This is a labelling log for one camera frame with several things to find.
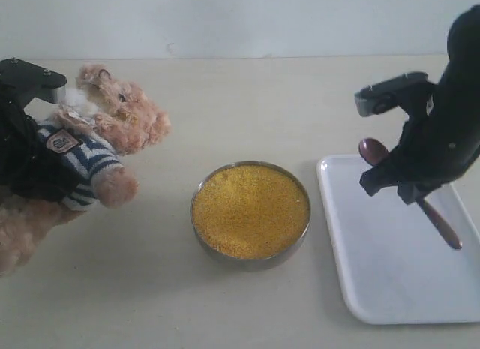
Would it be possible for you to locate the white rectangular tray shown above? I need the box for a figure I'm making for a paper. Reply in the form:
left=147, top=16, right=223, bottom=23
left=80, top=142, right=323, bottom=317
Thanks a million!
left=316, top=155, right=479, bottom=325

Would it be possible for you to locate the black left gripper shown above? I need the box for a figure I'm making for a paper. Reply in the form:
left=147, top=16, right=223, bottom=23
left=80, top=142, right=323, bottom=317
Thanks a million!
left=1, top=98, right=79, bottom=202

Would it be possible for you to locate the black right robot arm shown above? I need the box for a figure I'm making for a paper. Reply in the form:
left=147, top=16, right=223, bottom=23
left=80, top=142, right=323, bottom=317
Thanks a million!
left=354, top=5, right=479, bottom=204

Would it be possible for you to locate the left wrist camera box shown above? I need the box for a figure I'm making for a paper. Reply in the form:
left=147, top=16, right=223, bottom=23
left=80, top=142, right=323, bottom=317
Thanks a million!
left=1, top=58, right=67, bottom=109

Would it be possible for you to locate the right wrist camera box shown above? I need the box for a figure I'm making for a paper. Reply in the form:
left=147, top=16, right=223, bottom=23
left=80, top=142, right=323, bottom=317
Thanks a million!
left=354, top=71, right=429, bottom=117

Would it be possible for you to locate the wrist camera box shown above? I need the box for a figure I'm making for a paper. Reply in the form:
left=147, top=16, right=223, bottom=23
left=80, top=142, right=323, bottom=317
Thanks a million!
left=1, top=58, right=67, bottom=109
left=354, top=71, right=429, bottom=117

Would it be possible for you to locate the teddy bear striped sweater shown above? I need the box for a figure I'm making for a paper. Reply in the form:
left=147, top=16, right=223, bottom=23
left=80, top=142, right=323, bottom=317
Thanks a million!
left=0, top=62, right=173, bottom=278

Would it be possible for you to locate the dark red wooden spoon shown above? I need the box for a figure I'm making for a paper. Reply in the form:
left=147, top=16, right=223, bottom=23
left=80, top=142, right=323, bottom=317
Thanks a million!
left=358, top=138, right=463, bottom=250

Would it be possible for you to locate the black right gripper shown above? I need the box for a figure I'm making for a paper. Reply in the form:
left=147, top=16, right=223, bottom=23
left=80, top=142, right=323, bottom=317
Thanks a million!
left=359, top=82, right=479, bottom=205

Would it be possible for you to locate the steel bowl of millet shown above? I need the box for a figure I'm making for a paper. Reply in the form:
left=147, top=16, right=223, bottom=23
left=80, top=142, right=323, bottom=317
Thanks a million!
left=190, top=161, right=311, bottom=271

